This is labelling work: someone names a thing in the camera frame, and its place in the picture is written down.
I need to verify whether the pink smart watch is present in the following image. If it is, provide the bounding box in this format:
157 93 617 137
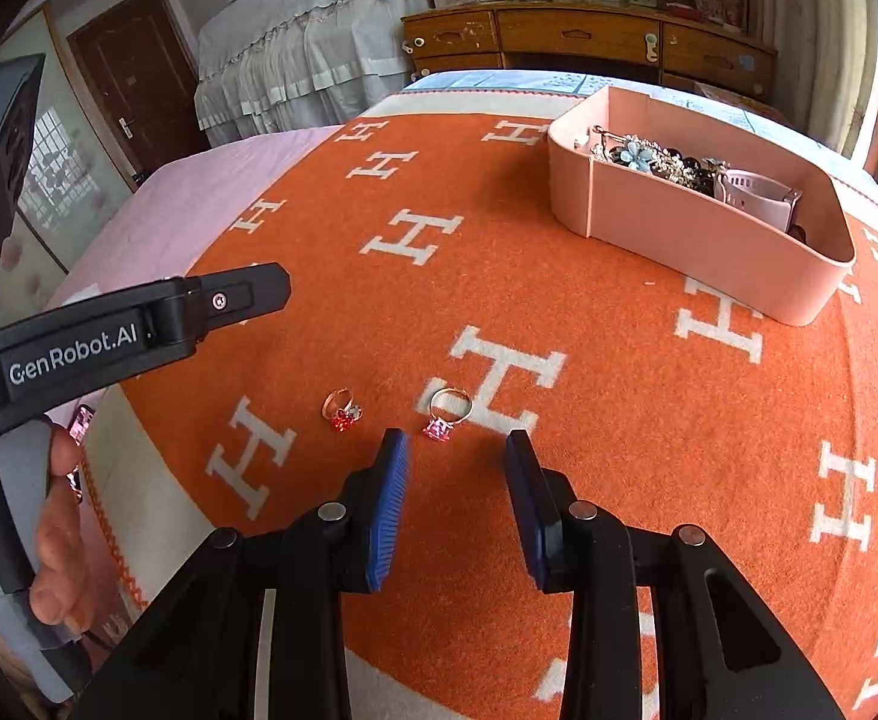
714 169 803 232

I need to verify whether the silver chain pearl bracelet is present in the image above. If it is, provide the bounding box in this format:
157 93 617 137
586 125 719 194

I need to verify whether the orange H-pattern blanket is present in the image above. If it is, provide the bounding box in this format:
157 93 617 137
87 94 878 718

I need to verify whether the person's left hand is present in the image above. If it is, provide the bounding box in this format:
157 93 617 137
30 426 97 634

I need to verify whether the pink plastic organizer box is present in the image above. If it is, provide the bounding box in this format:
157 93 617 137
548 86 857 327

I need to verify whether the brown wooden door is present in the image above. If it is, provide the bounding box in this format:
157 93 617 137
68 0 209 182

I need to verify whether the wooden dresser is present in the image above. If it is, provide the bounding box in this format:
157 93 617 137
403 2 777 103

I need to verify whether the pink bed sheet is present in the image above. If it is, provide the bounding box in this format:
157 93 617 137
48 125 338 309

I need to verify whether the pink gem ring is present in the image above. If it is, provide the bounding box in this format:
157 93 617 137
421 385 475 444

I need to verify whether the red gem ring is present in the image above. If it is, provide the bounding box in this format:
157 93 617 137
320 386 364 434

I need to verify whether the white lace covered furniture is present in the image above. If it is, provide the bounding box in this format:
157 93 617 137
194 0 429 146

